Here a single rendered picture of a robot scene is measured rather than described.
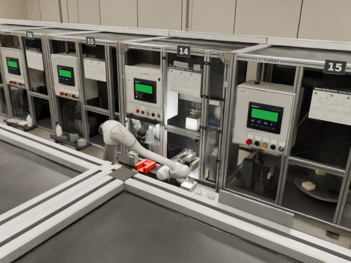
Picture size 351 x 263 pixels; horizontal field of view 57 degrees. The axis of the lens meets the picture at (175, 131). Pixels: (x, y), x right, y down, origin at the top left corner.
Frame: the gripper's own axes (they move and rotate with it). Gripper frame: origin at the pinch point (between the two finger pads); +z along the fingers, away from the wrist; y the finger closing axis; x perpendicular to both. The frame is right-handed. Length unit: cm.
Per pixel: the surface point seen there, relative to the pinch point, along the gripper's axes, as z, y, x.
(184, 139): 34.5, 0.1, 23.5
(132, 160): -22, -7, 46
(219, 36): 72, 102, 8
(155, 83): -10, 68, 27
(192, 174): -3.4, -12.4, -9.7
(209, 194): -20.4, -15.0, -36.7
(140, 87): -11, 62, 43
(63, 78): -11, 56, 147
